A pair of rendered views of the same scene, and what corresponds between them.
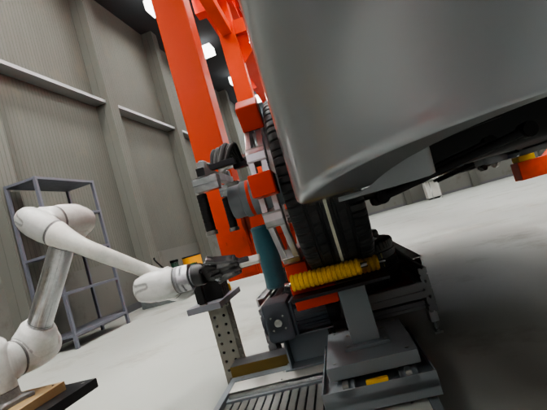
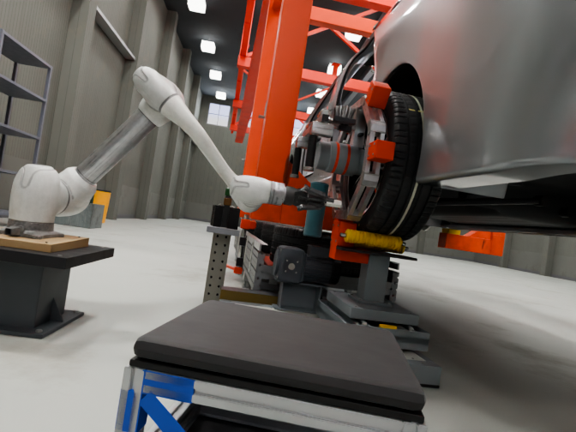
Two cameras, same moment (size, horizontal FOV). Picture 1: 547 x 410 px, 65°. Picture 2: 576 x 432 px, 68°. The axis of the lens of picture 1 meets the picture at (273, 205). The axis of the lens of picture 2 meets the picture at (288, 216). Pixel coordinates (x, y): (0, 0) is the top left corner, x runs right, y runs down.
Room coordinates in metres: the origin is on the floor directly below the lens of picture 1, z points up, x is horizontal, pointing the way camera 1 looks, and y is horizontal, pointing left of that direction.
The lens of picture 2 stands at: (-0.18, 0.78, 0.52)
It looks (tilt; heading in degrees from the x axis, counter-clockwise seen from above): 1 degrees up; 344
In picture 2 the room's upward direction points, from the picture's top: 9 degrees clockwise
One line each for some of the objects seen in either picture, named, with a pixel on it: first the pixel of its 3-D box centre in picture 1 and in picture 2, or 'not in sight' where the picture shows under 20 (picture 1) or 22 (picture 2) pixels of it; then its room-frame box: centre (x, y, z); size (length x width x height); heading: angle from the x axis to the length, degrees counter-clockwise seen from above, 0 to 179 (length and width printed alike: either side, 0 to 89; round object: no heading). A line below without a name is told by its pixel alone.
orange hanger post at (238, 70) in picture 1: (251, 123); (261, 97); (4.08, -0.01, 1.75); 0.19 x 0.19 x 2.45; 82
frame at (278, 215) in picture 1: (275, 190); (354, 161); (1.62, -0.02, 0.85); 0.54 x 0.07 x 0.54; 172
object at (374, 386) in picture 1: (374, 365); (366, 321); (1.59, -0.19, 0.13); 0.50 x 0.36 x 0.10; 172
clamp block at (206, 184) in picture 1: (207, 183); (321, 129); (1.48, 0.20, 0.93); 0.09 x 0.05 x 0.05; 82
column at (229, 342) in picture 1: (229, 339); (217, 268); (2.29, 0.42, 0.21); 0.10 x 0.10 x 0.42; 82
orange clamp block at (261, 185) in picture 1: (263, 185); (381, 151); (1.30, 0.01, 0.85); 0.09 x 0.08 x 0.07; 172
